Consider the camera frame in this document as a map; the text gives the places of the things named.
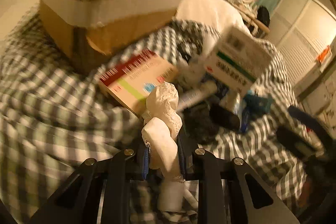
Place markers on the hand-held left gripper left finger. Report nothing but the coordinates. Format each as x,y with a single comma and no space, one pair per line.
145,164

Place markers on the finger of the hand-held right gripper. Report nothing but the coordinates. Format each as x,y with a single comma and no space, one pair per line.
296,141
311,119

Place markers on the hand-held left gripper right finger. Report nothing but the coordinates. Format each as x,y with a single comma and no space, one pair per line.
181,161

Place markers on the white lace cloth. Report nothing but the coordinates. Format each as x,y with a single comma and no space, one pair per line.
160,140

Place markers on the teal cloth item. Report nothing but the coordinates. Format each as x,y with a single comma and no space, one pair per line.
258,102

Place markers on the blue packet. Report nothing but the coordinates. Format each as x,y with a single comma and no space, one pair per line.
244,116

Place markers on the black oblong object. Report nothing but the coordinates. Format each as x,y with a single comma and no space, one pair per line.
223,115

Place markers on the orange tag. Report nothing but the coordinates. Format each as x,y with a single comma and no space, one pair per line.
324,55

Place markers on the white tube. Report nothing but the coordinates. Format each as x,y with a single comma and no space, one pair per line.
194,96

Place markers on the white louvred wardrobe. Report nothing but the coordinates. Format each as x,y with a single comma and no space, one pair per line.
299,37

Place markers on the red striped medicine box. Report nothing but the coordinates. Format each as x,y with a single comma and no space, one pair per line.
136,78

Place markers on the white green striped medicine box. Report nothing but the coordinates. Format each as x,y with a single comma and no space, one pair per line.
236,62

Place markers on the checked blanket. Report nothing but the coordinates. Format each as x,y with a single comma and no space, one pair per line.
52,108

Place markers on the dark fuzzy object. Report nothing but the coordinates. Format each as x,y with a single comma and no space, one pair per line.
263,18

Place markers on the wooden side table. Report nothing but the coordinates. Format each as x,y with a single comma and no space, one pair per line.
256,19

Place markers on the white blanket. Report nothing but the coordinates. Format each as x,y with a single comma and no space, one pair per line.
204,6

